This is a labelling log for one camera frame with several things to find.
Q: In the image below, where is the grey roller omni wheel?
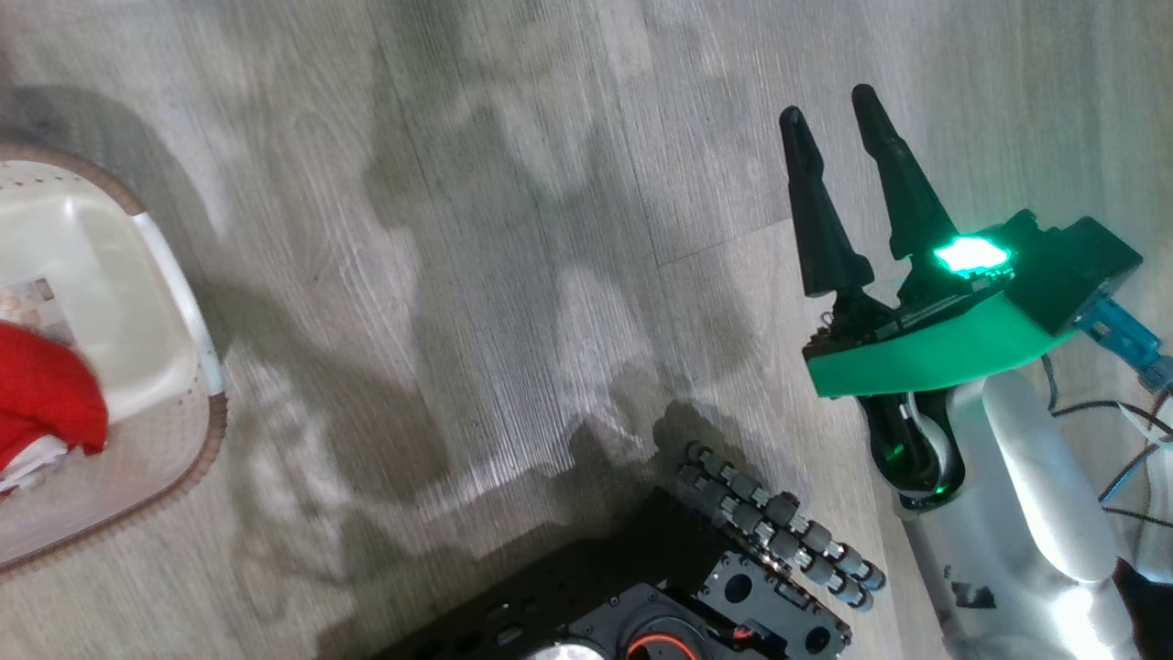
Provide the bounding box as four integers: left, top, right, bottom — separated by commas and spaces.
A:
678, 442, 888, 611

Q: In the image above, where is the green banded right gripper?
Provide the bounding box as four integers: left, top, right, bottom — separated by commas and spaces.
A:
779, 84, 1079, 398

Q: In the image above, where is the red and white garment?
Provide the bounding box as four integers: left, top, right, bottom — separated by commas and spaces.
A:
0, 321, 109, 496

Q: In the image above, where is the printed basket label sticker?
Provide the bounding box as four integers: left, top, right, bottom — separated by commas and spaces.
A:
0, 280, 79, 345

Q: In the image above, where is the cream perforated laundry basket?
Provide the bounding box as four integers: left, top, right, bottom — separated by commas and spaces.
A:
0, 142, 228, 574

